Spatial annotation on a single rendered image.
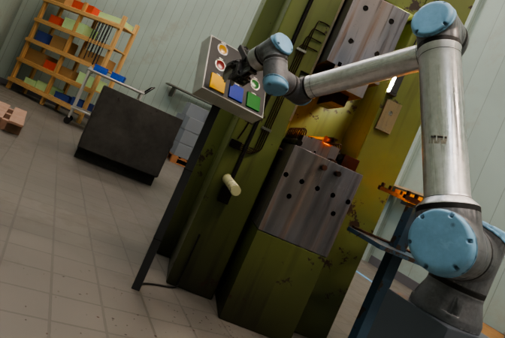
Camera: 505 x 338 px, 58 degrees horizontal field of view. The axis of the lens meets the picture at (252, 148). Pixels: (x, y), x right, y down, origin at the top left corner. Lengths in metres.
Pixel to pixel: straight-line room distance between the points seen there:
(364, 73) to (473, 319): 0.80
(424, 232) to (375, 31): 1.47
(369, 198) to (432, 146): 1.37
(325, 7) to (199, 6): 9.09
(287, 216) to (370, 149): 0.62
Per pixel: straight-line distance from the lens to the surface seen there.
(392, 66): 1.56
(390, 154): 2.60
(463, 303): 1.33
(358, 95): 2.38
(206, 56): 2.03
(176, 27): 11.32
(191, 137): 9.09
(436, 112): 1.27
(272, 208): 2.23
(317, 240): 2.31
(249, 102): 2.06
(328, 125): 2.82
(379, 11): 2.48
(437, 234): 1.15
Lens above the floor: 0.79
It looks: 1 degrees up
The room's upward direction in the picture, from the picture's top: 24 degrees clockwise
